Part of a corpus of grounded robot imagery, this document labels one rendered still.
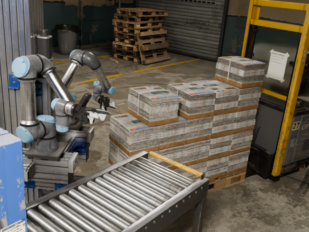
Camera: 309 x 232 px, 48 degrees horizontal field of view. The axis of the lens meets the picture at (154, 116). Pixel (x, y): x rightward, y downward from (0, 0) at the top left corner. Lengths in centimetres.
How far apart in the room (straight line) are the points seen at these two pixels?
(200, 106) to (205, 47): 739
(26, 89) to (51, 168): 59
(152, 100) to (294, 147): 196
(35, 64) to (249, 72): 200
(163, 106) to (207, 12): 767
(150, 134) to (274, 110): 166
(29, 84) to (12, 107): 46
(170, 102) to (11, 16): 132
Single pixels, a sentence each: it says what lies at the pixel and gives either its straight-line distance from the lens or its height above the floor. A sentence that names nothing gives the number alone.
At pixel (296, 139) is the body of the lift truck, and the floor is 45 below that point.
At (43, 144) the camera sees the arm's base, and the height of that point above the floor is 88.
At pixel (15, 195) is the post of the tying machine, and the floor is 141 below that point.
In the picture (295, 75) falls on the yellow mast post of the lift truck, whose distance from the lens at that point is 364.
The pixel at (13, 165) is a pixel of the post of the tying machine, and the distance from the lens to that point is 87.
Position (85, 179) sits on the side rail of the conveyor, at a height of 80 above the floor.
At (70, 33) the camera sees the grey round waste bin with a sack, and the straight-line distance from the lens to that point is 966.
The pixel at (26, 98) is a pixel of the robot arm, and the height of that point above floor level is 122.
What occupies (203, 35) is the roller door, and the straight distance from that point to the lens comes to 1041.
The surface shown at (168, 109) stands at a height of 96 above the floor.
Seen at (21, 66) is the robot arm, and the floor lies 142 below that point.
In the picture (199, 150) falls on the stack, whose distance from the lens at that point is 326.
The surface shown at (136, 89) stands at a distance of 301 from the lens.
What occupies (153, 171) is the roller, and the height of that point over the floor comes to 79.
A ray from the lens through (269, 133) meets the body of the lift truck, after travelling 412.
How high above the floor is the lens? 190
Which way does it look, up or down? 20 degrees down
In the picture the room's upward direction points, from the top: 4 degrees clockwise
